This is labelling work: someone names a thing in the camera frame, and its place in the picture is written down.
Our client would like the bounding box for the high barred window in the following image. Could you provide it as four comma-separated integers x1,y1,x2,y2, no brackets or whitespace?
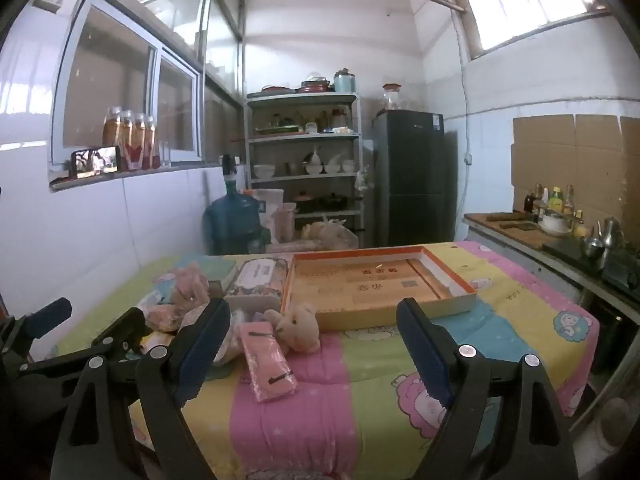
450,0,608,61

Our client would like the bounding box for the plastic bag of goods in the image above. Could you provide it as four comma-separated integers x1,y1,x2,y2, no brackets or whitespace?
300,215,361,251

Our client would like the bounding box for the black induction cooker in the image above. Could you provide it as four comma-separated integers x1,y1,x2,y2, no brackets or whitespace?
542,237,608,274

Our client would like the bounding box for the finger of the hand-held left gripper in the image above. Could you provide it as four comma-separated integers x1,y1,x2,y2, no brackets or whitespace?
20,306,148,376
12,297,73,348

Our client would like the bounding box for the black refrigerator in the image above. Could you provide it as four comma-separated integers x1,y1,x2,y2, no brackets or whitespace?
371,109,458,248

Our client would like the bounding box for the beige plastic container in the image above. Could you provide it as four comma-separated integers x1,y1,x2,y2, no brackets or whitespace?
274,203,297,241

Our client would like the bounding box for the smartphone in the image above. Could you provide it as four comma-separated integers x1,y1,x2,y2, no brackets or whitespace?
71,146,122,179

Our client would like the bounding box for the kitchen counter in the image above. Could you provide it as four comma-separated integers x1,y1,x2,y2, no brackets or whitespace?
462,212,640,376

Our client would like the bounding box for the sliding window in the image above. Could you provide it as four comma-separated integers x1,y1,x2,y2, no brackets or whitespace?
50,0,202,167

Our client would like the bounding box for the pink plush toy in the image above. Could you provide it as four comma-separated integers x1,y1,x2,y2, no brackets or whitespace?
155,262,211,311

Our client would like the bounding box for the white sack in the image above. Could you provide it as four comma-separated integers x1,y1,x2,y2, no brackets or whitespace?
250,188,286,246

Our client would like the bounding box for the pink packet with hair clips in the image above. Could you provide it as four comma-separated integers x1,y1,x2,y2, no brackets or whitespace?
239,321,298,403

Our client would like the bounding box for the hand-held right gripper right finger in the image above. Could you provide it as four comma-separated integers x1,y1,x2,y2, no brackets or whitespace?
396,297,581,480

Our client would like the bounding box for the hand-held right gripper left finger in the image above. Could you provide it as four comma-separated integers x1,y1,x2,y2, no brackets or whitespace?
50,298,232,480

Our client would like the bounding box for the blue water jug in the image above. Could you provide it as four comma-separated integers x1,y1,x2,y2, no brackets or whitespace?
202,180,271,256

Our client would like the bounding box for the metal kettle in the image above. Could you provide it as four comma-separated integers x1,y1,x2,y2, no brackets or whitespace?
580,217,622,262

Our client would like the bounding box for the beige teddy bear purple dress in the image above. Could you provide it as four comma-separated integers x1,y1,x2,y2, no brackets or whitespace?
252,304,322,356

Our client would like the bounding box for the wooden cutting board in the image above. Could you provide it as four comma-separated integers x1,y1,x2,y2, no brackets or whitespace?
465,212,551,250

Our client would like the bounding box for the colourful printed blanket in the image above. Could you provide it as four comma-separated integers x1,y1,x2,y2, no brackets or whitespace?
52,241,601,480

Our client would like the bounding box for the pale green box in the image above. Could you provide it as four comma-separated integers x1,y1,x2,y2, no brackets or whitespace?
177,254,238,283

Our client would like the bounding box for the orange cardboard box tray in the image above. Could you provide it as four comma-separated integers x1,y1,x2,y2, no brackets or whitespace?
281,246,478,332

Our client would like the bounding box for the brown cardboard wall covering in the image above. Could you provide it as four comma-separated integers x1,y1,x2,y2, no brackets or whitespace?
510,114,640,241

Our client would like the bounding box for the red pot with lid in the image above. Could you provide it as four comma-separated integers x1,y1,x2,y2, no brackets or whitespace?
299,72,333,93

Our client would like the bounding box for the white bowl with lid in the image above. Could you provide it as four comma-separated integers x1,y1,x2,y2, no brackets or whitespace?
540,211,572,236

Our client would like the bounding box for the floral tissue box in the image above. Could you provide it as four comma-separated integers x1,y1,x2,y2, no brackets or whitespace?
223,256,293,311

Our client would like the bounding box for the grey metal shelf rack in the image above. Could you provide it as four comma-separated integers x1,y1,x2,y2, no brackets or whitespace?
244,91,366,248

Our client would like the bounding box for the glass jar red lid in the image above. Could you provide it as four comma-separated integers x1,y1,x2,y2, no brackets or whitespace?
382,83,404,111

